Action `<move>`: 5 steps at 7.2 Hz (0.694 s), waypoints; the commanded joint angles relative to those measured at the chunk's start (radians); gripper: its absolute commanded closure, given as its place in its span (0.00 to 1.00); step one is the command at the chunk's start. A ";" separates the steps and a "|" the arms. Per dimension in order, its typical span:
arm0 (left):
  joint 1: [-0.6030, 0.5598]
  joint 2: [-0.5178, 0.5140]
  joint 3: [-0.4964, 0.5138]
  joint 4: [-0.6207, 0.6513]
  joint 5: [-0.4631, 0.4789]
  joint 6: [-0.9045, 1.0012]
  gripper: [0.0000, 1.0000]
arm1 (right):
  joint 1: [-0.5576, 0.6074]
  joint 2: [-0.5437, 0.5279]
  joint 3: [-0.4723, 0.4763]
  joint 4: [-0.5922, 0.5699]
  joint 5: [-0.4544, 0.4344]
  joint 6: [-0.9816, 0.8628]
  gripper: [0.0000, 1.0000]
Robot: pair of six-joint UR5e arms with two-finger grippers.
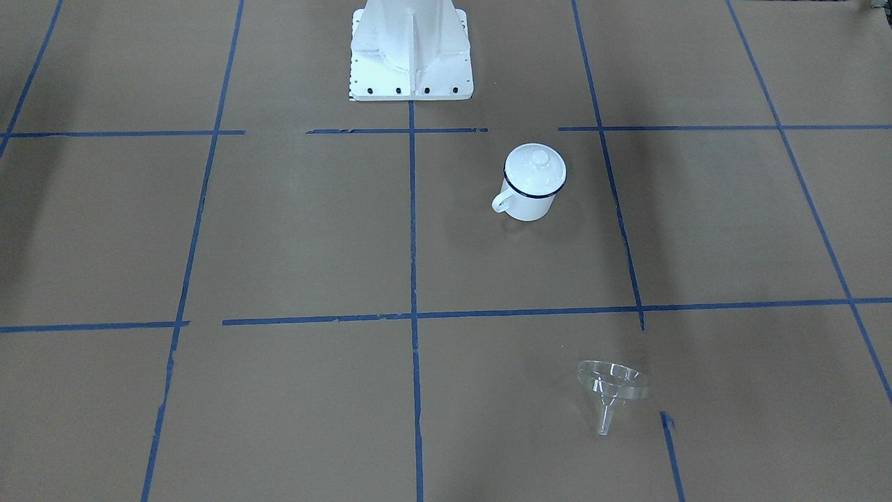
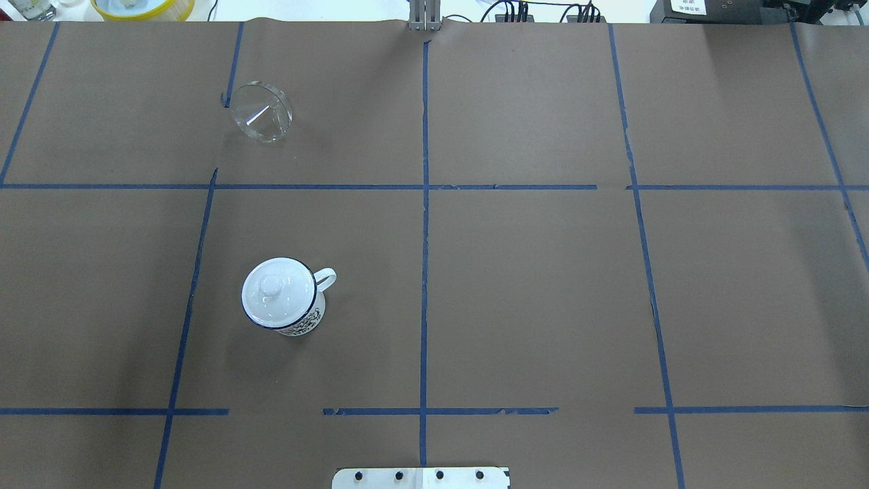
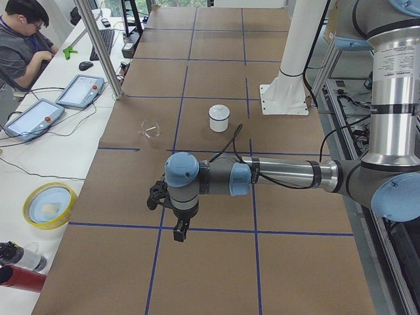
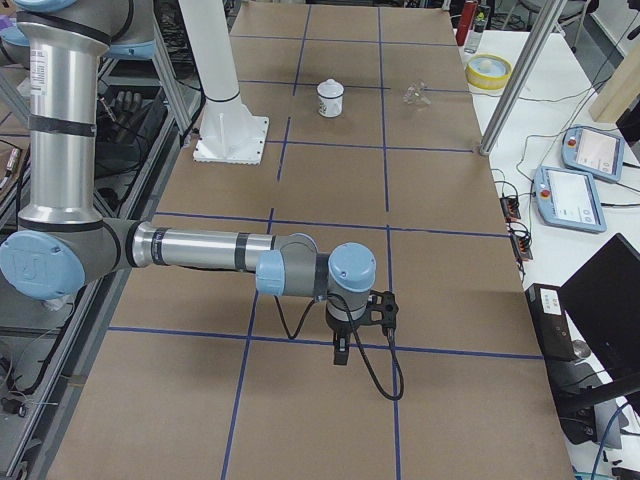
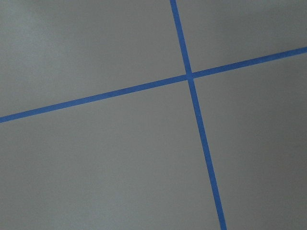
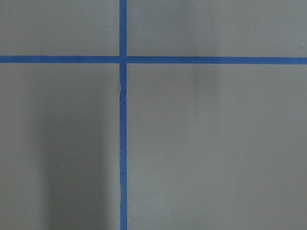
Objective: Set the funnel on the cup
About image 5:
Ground blue tape grid lines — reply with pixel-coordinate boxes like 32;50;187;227
0;0;307;230

